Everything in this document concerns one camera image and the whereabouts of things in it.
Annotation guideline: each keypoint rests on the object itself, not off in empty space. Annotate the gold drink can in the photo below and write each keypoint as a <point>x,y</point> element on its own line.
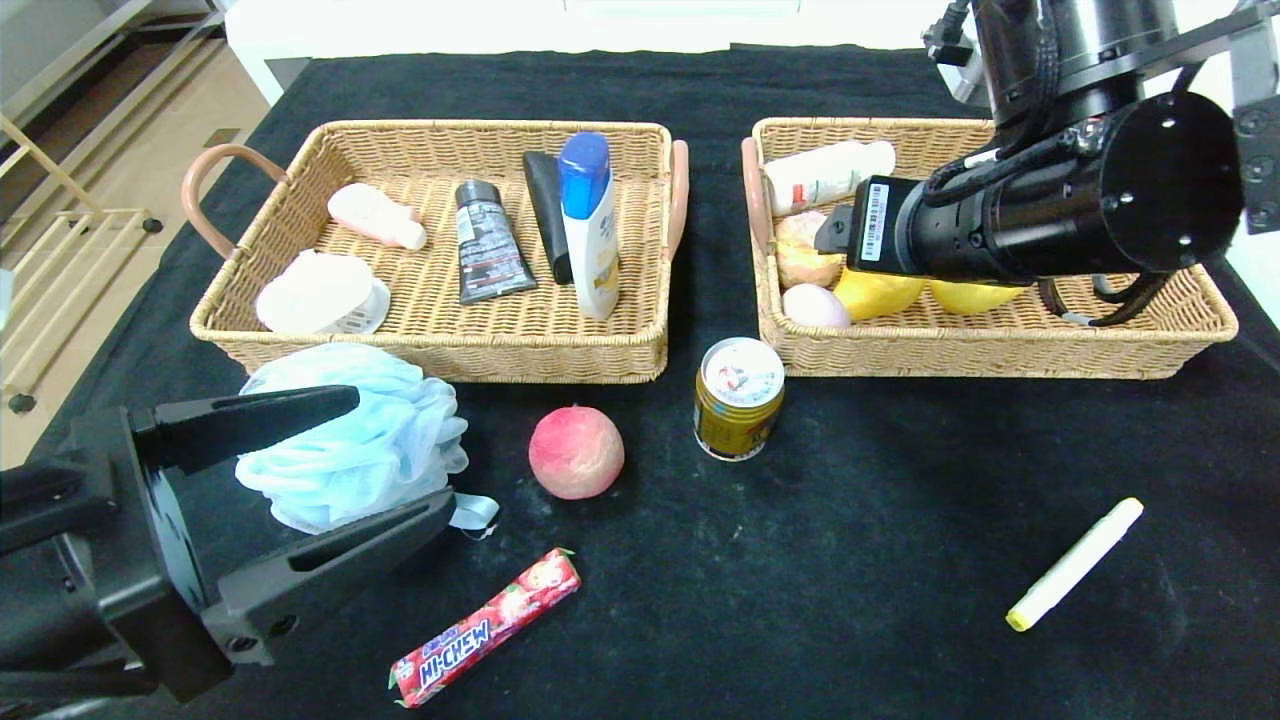
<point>738,410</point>

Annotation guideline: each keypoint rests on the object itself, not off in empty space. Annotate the black squeeze tube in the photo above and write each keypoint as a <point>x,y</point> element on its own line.
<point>545,210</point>

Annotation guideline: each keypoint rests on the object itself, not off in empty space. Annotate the grey shelf unit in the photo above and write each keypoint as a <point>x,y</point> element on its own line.
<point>60,40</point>

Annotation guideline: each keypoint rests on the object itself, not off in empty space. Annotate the white table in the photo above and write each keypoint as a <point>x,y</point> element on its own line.
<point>290,30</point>

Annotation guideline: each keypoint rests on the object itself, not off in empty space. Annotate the light blue bath loofah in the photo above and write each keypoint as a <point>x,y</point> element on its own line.
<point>400,440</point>

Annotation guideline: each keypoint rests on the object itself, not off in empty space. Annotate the pink peach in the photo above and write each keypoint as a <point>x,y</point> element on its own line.
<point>576,455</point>

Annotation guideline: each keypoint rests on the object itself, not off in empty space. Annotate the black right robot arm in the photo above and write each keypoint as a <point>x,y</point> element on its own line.
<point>1100,210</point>

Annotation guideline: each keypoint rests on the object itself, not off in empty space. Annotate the black tablecloth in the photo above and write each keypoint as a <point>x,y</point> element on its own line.
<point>680,620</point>

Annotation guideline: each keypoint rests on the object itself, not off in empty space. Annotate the yellow pear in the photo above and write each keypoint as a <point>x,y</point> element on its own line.
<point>880,295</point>

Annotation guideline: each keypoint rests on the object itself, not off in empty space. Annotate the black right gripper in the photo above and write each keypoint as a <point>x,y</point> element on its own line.
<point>873,223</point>

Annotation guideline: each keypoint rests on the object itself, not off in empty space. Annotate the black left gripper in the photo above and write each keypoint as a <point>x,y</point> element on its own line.
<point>150,535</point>

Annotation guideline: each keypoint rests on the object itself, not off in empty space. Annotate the white bottle with red label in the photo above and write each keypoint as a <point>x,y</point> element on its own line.
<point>820,175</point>

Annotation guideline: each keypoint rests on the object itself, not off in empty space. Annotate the small pink lotion bottle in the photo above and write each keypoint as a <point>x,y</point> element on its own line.
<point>370,212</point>

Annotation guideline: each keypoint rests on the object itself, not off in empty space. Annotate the beige wooden rack on wheels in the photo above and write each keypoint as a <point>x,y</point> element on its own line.
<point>100,212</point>

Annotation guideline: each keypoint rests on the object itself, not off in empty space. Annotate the grey squeeze tube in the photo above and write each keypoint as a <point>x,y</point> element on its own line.
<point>488,250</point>

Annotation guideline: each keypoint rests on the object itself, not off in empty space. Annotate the white cabinet front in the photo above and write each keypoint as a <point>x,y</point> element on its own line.
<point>1262,275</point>

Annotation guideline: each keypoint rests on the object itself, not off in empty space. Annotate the red Hi-Chew candy pack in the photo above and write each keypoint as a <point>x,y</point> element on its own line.
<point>480,632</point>

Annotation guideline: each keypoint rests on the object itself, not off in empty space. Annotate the white round plastic container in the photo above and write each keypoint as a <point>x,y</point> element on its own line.
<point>320,293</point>

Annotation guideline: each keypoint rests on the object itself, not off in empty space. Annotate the yellow banana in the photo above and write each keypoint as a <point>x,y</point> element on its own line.
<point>975,297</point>

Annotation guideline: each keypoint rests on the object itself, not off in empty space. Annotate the brown floor outlet plate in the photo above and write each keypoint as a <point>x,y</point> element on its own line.
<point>222,138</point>

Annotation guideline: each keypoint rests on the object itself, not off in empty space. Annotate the white shampoo bottle blue cap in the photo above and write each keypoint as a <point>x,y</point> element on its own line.
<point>590,230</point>

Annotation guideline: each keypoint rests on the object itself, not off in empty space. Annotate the pale pink round ball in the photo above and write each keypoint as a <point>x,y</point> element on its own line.
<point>815,305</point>

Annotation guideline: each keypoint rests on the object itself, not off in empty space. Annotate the pink cream puff bun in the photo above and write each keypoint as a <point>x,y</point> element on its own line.
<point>800,260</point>

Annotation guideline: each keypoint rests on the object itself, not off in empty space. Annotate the white marker yellow cap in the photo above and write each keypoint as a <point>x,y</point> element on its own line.
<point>1075,563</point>

